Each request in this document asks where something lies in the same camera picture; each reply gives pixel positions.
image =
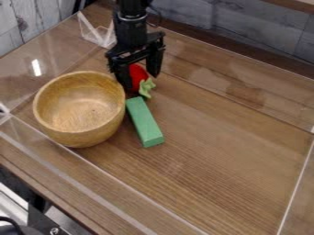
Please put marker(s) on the wooden bowl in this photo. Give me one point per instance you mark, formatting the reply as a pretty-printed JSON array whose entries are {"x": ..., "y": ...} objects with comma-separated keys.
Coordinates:
[{"x": 79, "y": 108}]

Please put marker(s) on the black metal table bracket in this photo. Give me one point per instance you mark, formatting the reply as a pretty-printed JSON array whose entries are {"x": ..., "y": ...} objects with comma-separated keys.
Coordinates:
[{"x": 40, "y": 225}]

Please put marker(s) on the clear acrylic tray enclosure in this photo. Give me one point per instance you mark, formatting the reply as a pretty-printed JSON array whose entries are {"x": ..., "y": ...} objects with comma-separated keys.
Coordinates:
[{"x": 233, "y": 172}]

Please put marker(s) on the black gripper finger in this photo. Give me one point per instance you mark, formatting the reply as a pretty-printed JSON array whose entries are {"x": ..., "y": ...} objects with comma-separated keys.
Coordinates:
[
  {"x": 154, "y": 60},
  {"x": 122, "y": 74}
]

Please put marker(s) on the green rectangular block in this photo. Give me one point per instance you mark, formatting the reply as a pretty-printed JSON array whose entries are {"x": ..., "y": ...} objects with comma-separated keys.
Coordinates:
[{"x": 145, "y": 122}]

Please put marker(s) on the red plush fruit green leaves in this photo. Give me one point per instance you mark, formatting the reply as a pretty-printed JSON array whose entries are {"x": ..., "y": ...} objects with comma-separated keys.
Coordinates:
[{"x": 142, "y": 81}]

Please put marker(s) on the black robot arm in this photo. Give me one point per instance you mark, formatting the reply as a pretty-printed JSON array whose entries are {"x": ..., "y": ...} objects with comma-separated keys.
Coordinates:
[{"x": 137, "y": 44}]

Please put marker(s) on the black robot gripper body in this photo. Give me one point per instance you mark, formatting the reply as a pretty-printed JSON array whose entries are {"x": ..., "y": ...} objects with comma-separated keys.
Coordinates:
[{"x": 123, "y": 55}]

